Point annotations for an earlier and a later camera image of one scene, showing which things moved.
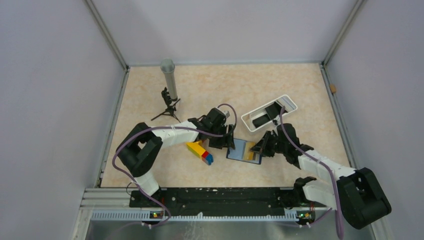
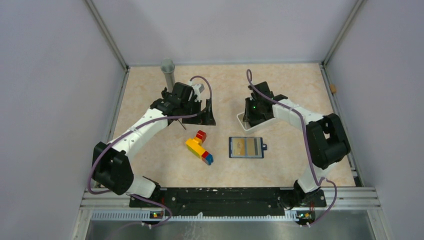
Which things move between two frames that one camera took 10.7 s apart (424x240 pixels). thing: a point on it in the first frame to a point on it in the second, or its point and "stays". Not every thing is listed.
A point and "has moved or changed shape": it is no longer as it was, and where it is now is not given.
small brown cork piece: [333, 88] stays
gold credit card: [248, 154] to [239, 147]
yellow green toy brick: [196, 147] stays
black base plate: [262, 202] stays
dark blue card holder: [237, 154] has moved or changed shape
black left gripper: [226, 141] to [206, 117]
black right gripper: [262, 145] to [248, 117]
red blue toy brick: [207, 158] stays
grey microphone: [168, 68] stays
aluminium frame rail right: [335, 104] stays
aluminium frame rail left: [97, 14] stays
